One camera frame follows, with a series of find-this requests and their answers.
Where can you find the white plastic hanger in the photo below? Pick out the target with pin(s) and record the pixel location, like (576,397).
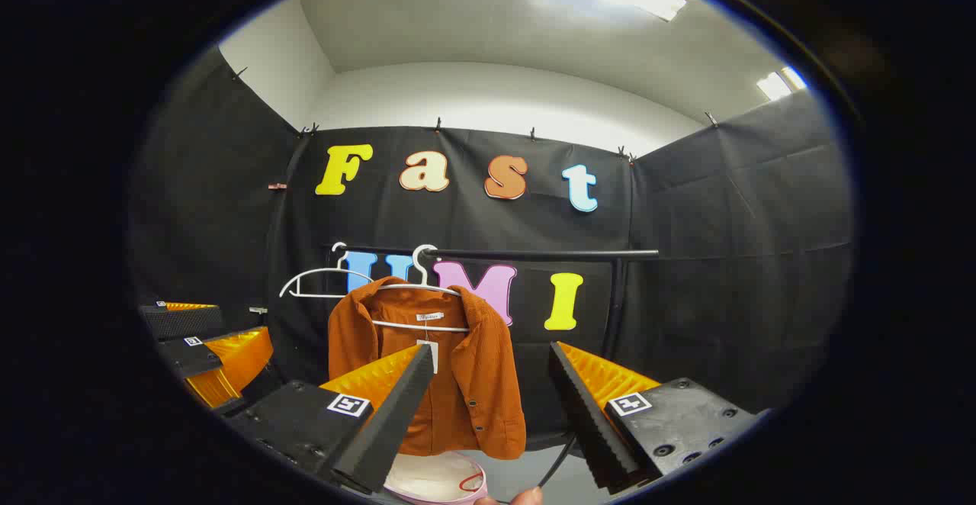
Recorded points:
(324,271)
(423,288)

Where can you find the black backdrop cloth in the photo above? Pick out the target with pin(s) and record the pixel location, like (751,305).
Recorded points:
(724,261)

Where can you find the white pink-rimmed laundry hamper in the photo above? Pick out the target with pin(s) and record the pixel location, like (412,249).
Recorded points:
(435,478)

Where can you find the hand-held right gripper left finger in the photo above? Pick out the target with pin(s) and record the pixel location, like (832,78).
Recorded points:
(389,429)

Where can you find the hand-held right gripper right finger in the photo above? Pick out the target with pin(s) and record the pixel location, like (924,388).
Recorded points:
(591,429)

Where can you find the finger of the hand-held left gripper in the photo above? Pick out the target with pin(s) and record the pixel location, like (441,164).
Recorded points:
(183,322)
(191,356)

